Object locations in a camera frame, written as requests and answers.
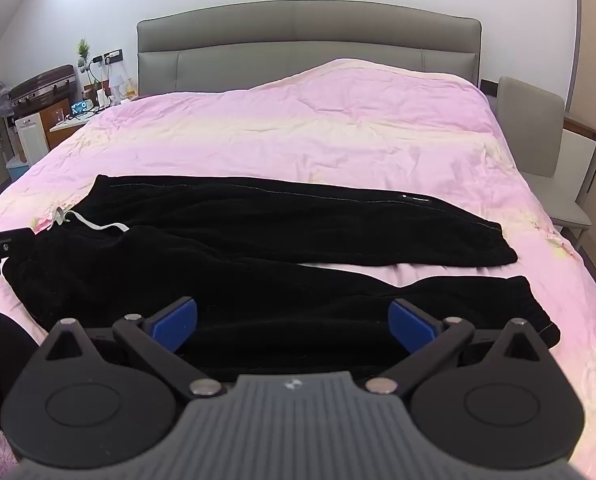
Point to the white side table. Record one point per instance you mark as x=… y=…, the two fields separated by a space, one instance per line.
x=580 y=152

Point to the blue bin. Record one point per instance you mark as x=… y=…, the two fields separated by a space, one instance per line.
x=16 y=167

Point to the white small cabinet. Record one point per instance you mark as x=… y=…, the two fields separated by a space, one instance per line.
x=30 y=137

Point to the dark cloth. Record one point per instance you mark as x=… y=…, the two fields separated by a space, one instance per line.
x=0 y=360

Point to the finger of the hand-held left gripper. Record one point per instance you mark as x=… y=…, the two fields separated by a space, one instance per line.
x=12 y=242

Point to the wooden nightstand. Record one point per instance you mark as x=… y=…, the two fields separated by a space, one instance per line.
x=70 y=127

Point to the grey padded headboard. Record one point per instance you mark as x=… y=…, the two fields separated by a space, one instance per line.
x=303 y=35

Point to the grey chair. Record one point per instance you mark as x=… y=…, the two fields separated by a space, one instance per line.
x=533 y=125

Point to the blue tissue box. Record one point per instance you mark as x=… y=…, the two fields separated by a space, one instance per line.
x=81 y=107

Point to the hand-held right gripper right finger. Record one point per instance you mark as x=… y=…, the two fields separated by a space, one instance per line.
x=412 y=325

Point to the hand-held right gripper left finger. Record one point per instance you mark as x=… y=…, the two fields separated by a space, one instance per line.
x=173 y=325

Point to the pink blanket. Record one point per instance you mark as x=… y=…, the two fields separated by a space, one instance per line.
x=303 y=130

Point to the black pants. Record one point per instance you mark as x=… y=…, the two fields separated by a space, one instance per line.
x=278 y=220

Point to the small green plant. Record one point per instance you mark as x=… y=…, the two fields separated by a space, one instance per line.
x=82 y=52

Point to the black wall socket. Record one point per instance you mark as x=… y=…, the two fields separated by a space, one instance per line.
x=108 y=56

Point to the dark suitcase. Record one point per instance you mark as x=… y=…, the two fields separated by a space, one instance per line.
x=40 y=85

